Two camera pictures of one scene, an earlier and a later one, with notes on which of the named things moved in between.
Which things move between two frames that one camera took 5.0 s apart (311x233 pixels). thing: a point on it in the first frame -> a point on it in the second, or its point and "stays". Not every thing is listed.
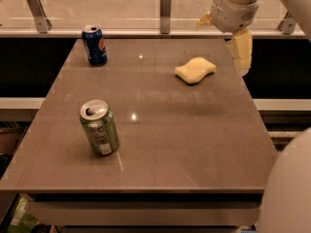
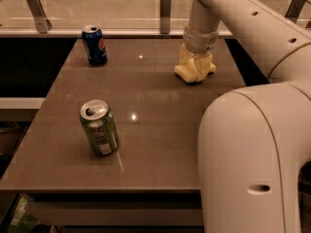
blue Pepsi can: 95,44 stays
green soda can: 100,127 stays
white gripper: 233,14 -> 199,42
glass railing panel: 128,9 stays
